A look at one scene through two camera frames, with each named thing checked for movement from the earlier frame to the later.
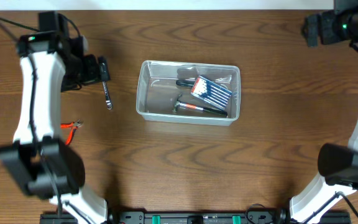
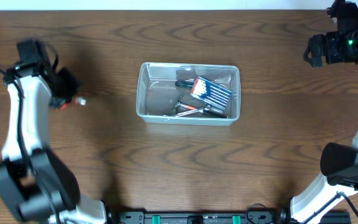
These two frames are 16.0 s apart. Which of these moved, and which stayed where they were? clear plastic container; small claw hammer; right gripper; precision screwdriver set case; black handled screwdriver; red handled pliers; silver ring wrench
Moved: right gripper; small claw hammer; silver ring wrench; red handled pliers
Stayed: black handled screwdriver; clear plastic container; precision screwdriver set case
